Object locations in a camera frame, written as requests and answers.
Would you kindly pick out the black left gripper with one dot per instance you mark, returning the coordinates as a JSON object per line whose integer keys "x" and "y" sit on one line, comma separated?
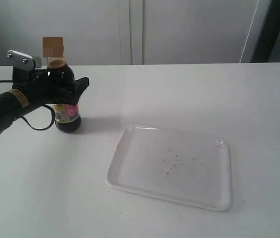
{"x": 37, "y": 87}

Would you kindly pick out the dark soy sauce bottle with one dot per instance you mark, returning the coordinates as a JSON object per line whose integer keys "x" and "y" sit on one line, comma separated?
{"x": 67, "y": 118}

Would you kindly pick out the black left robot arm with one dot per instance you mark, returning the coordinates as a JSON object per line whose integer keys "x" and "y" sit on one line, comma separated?
{"x": 9, "y": 114}

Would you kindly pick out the white cabinet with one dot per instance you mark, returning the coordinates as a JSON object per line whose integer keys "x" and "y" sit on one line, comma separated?
{"x": 113, "y": 32}

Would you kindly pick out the white plastic tray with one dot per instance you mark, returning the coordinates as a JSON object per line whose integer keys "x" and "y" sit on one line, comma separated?
{"x": 183, "y": 167}

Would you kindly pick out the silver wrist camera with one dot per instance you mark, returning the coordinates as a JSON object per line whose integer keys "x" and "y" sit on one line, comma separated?
{"x": 23, "y": 61}

